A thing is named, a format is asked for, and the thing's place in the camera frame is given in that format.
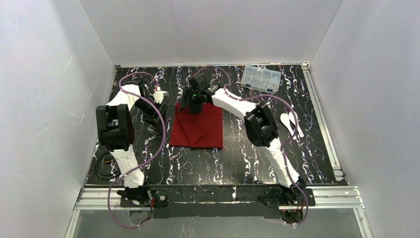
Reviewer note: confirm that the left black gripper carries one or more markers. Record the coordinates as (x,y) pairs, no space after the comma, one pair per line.
(157,115)

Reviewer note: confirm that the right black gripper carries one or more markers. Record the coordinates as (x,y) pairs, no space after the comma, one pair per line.
(193,104)

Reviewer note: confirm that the red cloth napkin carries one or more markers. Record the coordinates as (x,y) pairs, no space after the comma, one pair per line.
(203,130)

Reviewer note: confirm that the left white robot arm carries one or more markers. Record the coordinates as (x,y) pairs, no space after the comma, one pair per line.
(116,133)

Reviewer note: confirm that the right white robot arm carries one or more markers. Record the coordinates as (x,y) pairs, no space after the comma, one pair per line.
(261,130)

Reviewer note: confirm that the clear plastic compartment box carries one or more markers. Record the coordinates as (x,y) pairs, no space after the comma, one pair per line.
(261,79)

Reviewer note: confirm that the white plastic spoon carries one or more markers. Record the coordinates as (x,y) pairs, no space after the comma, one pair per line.
(284,118)

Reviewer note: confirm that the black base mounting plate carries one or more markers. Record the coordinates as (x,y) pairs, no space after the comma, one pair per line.
(243,200)

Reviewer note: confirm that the white plastic knife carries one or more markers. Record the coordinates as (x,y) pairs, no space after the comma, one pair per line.
(293,117)

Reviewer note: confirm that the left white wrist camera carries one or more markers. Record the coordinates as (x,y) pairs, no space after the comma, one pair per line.
(159,96)

